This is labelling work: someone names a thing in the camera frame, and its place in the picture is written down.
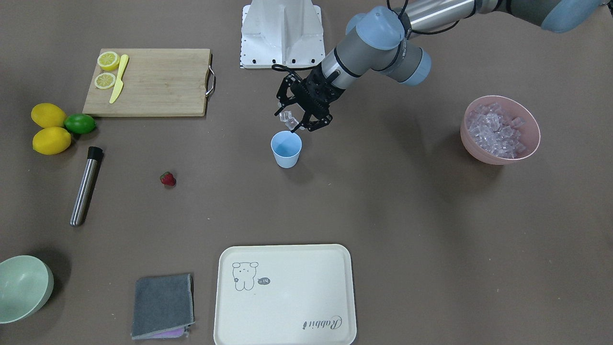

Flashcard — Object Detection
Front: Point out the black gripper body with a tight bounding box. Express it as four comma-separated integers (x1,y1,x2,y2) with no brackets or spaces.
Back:
293,65,344,118

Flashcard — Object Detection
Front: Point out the clear ice cube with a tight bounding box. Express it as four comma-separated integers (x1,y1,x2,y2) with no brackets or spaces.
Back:
278,111,300,131

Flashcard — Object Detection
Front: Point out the red strawberry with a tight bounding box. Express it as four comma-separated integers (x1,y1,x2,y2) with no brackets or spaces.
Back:
159,171,177,186

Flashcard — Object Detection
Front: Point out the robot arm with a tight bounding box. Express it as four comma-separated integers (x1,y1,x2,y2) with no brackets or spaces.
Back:
272,0,603,132

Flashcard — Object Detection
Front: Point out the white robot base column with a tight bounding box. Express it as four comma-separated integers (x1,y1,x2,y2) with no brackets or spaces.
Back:
239,0,326,69

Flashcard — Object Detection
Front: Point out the light blue plastic cup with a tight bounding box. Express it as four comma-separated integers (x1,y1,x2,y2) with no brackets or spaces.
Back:
270,131,302,169

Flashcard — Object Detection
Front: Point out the pile of clear ice cubes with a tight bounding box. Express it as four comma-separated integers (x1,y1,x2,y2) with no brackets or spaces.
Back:
465,102,527,159

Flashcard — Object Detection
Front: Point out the wooden cutting board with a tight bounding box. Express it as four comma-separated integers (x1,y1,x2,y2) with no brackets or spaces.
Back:
82,48,215,117

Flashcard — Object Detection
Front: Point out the yellow plastic knife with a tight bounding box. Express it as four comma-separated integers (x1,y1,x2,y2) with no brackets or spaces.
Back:
109,54,129,104

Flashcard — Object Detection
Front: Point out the cream serving tray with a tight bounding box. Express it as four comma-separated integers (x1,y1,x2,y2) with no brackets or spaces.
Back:
213,244,357,345

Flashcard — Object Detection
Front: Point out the upper lemon half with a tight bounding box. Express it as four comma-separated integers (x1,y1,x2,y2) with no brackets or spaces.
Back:
97,51,120,71

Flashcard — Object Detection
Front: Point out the lemon half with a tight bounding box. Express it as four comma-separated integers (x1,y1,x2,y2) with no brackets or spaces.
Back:
94,72,116,90
97,51,120,71

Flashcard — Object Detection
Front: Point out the lower lemon half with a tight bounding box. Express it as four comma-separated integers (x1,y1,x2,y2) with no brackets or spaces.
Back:
94,72,116,90

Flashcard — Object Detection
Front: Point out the pink bowl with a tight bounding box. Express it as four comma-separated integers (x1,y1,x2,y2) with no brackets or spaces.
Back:
460,95,541,165

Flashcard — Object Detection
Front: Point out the green lime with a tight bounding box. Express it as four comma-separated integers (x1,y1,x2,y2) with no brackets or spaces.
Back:
64,114,97,135

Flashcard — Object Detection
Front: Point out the grey folded cloth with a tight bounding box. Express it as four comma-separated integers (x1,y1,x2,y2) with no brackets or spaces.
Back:
131,273,194,341

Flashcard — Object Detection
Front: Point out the lower whole yellow lemon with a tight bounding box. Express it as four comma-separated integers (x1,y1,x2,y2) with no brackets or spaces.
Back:
32,126,72,155

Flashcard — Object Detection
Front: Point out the whole yellow lemon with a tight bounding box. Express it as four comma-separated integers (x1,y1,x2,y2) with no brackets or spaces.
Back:
31,103,68,128
32,126,72,155

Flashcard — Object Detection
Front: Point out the upper whole yellow lemon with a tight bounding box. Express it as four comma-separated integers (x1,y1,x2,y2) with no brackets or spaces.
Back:
31,103,68,128

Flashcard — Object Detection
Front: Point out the light green bowl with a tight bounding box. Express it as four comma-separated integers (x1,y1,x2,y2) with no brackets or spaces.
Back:
0,255,55,324

